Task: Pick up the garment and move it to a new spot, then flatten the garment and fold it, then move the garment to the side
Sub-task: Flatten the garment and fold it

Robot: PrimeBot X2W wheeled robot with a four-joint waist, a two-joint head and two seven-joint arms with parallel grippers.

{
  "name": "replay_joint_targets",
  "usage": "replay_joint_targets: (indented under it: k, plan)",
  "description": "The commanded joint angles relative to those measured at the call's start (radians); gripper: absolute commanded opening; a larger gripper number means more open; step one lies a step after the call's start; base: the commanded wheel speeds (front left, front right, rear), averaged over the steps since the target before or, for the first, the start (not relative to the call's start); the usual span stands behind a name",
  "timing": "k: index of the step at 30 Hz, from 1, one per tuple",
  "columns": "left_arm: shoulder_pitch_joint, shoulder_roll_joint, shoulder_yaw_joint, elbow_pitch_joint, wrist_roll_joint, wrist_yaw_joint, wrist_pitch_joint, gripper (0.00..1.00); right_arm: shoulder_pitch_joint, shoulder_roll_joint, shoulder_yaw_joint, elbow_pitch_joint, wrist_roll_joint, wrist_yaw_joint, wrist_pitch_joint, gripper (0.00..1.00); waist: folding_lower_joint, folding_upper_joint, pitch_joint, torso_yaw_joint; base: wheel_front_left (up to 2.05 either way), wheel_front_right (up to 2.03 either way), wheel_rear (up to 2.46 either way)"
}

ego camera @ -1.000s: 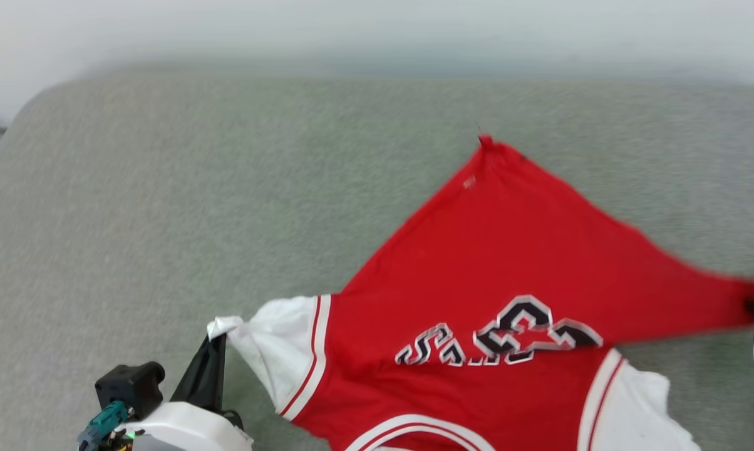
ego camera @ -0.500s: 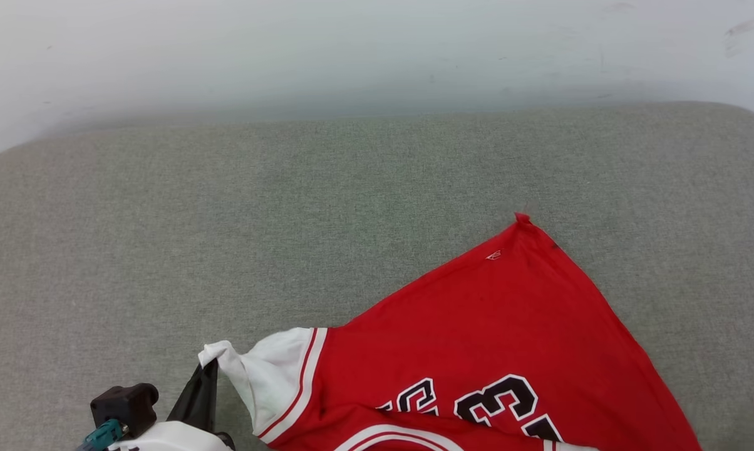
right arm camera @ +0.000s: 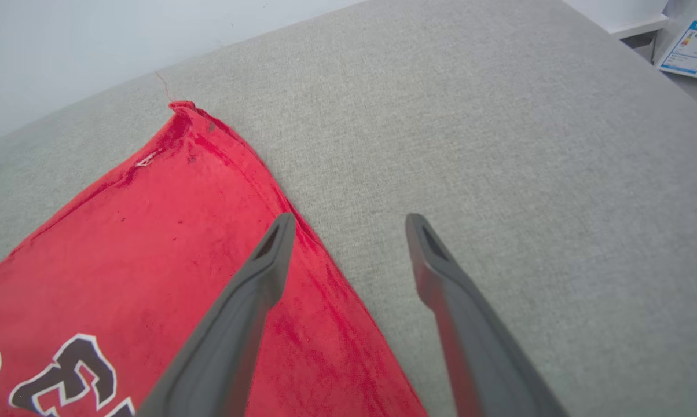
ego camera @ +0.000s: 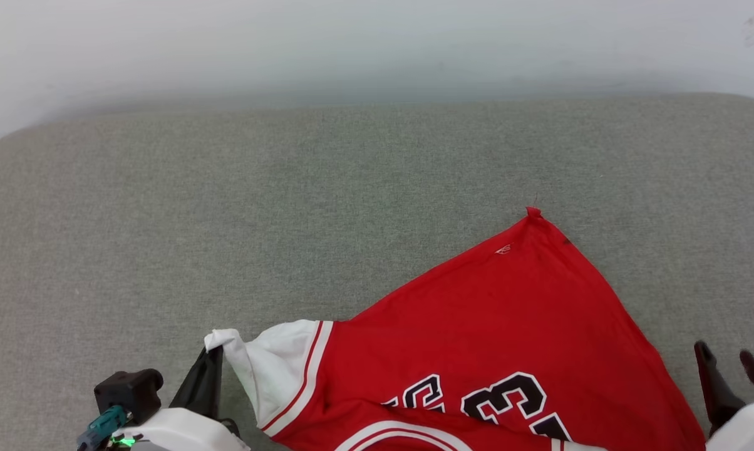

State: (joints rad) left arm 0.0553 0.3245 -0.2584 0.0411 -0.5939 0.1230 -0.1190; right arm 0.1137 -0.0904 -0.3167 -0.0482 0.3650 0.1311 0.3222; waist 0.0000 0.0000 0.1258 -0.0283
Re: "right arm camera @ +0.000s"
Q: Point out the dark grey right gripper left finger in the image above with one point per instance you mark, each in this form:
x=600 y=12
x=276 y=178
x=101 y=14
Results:
x=233 y=341

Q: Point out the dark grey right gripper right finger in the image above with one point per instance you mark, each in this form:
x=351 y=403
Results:
x=476 y=347

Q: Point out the red jersey with black lettering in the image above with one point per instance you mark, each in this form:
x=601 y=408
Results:
x=151 y=278

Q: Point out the white skirting board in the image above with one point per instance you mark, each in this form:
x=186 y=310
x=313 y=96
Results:
x=638 y=26

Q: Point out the blue white energy label sticker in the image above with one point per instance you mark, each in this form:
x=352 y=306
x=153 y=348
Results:
x=693 y=49

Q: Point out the white washing machine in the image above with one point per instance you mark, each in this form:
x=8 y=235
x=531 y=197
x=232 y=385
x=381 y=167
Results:
x=693 y=35

